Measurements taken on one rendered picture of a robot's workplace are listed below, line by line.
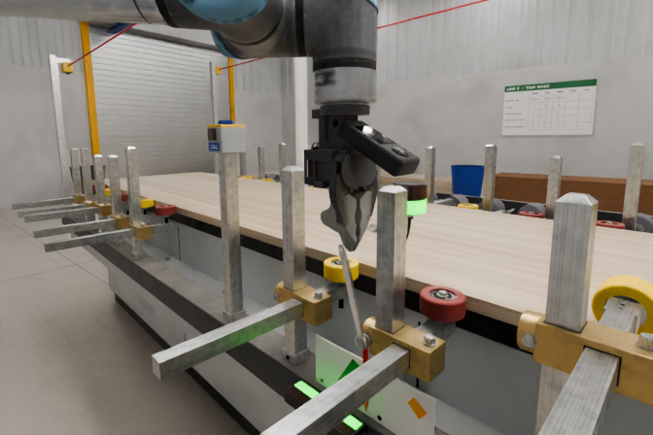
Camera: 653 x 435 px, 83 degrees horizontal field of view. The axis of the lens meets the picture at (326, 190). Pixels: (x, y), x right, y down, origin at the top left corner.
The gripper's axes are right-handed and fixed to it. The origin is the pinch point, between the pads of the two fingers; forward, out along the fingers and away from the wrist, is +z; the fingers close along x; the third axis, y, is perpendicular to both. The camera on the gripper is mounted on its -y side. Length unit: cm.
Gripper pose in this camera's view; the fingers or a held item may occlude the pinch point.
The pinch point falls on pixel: (355, 244)
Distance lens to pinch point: 55.1
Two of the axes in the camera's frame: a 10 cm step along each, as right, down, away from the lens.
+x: -7.1, 1.1, -7.0
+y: -7.0, -1.0, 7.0
